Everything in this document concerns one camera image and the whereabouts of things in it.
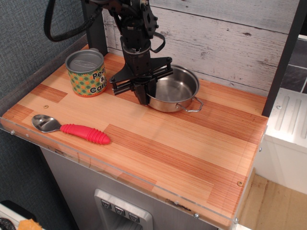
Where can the stainless steel pot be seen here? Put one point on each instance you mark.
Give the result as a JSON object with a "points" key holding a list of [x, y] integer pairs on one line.
{"points": [[177, 92]]}

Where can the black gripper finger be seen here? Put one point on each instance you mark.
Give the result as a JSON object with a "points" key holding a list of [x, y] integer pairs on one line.
{"points": [[151, 86], [140, 93]]}

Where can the red handled metal spoon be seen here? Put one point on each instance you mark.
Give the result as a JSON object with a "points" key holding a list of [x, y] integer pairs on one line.
{"points": [[48, 124]]}

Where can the silver water dispenser panel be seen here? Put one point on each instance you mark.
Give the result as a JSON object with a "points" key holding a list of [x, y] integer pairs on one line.
{"points": [[118, 214]]}

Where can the white frame bottom left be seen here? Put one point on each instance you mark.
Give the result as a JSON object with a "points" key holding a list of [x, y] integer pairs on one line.
{"points": [[9, 220]]}

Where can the white toy sink unit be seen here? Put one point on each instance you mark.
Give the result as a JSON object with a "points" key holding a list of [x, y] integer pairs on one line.
{"points": [[282, 157]]}

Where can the black vertical post right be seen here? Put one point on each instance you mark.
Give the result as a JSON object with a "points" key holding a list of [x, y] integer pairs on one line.
{"points": [[285, 57]]}

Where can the orange object bottom left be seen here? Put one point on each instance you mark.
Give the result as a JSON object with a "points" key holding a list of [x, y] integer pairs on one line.
{"points": [[29, 224]]}

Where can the grey toy fridge cabinet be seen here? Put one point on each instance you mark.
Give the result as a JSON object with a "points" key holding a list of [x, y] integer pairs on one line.
{"points": [[78, 184]]}

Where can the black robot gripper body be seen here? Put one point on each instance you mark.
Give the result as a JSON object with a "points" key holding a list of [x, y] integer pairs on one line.
{"points": [[139, 68]]}

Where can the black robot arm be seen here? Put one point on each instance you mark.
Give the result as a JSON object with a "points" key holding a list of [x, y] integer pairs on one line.
{"points": [[137, 26]]}

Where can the peas and carrots can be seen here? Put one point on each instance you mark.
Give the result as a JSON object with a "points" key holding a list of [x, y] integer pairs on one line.
{"points": [[87, 72]]}

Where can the clear acrylic table edge guard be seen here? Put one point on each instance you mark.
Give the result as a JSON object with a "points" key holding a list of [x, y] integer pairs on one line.
{"points": [[200, 164]]}

